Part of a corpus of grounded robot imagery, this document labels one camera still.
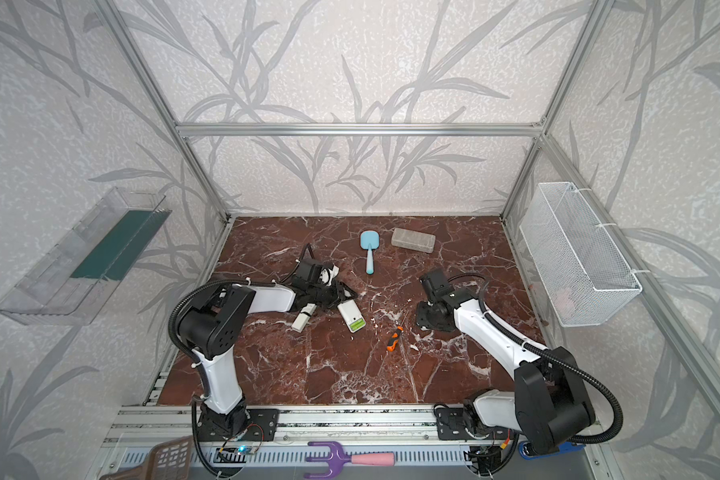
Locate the white remote control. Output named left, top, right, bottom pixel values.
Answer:
left=337, top=299, right=366, bottom=333

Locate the orange black small screwdriver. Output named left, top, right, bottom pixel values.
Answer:
left=386, top=326, right=404, bottom=352

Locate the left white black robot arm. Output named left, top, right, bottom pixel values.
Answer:
left=168, top=259, right=357, bottom=416

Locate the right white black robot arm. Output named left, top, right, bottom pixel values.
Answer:
left=416, top=269, right=596, bottom=454

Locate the light blue small spatula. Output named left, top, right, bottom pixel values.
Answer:
left=360, top=230, right=380, bottom=275

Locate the purple pink garden fork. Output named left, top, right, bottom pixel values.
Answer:
left=304, top=441, right=395, bottom=479

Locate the blue black device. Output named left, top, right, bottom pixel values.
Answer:
left=518, top=441, right=585, bottom=460

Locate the brown plastic basket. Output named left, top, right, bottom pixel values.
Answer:
left=101, top=436, right=194, bottom=480

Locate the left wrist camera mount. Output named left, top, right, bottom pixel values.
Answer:
left=319, top=265, right=339, bottom=287

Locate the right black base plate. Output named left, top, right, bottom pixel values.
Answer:
left=433, top=403, right=512, bottom=441

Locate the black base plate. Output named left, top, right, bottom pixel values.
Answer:
left=433, top=403, right=512, bottom=441
left=196, top=406, right=280, bottom=443

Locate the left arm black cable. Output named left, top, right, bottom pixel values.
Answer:
left=166, top=242, right=316, bottom=361

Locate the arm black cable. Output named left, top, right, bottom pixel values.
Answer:
left=166, top=242, right=316, bottom=361
left=449, top=274, right=625, bottom=445

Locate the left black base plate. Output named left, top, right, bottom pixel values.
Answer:
left=196, top=406, right=280, bottom=443

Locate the white wire mesh basket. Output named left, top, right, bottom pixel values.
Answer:
left=520, top=182, right=642, bottom=327

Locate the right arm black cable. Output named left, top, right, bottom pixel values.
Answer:
left=449, top=274, right=625, bottom=445

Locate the clear wall shelf green mat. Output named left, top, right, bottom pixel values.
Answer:
left=0, top=187, right=172, bottom=326

